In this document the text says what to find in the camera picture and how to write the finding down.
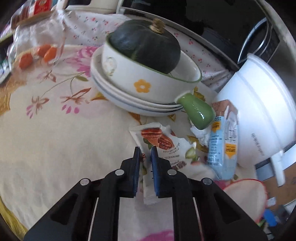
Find red clear plastic bag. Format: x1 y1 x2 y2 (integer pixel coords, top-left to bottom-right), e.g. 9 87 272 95
223 179 268 223

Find light blue milk carton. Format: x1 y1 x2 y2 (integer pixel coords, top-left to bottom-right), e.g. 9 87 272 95
207 100 238 180

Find white nut snack wrapper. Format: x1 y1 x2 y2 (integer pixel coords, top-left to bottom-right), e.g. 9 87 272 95
129 123 198 205

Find white electric cooking pot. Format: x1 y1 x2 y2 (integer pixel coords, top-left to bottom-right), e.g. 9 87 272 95
214 54 295 186

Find stacked white plates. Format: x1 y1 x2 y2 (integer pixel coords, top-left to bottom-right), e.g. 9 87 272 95
90 46 183 117

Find dark green pumpkin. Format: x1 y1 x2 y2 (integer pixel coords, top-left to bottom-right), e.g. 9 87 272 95
108 19 181 74

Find glass jar cork lid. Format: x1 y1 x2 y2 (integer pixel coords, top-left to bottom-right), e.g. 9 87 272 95
8 11 65 70

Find black microwave oven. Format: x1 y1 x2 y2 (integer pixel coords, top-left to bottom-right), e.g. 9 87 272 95
116 0 280 70

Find red label jar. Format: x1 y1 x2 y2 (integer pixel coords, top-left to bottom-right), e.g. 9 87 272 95
33 0 53 15

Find white bowl green handle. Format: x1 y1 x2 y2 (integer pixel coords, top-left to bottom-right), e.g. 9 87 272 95
101 35 216 130

